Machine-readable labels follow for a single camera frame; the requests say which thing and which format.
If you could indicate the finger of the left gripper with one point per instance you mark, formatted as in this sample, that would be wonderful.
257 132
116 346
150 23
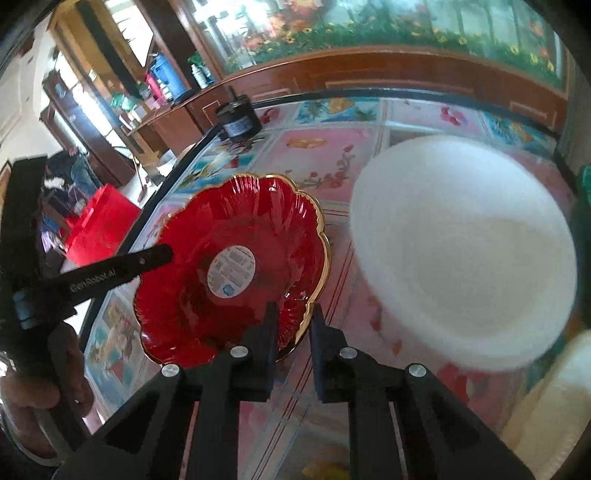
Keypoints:
58 297

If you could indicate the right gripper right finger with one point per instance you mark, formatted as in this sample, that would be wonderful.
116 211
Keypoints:
404 423

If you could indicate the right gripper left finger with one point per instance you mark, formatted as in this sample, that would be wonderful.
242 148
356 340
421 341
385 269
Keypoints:
183 423

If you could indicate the cream plastic bowl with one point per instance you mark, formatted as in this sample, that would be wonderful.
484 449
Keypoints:
550 420

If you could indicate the red glass plate gold rim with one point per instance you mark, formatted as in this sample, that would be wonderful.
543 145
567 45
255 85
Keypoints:
237 246

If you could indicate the white foam bowl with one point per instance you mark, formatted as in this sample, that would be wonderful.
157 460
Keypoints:
467 249

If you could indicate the green plastic bowl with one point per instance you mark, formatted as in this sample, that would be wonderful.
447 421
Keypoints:
583 184

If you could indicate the left hand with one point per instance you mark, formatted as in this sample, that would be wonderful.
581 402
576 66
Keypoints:
22 394

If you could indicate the blue water jug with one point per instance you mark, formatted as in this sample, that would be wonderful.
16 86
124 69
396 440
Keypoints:
165 75

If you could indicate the black small motor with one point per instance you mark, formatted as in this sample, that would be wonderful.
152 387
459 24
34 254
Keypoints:
237 118

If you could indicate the white spray bottle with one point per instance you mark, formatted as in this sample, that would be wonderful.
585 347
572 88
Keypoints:
202 75

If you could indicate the wooden cabinet with glass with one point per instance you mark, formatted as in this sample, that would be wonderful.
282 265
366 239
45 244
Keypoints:
498 53

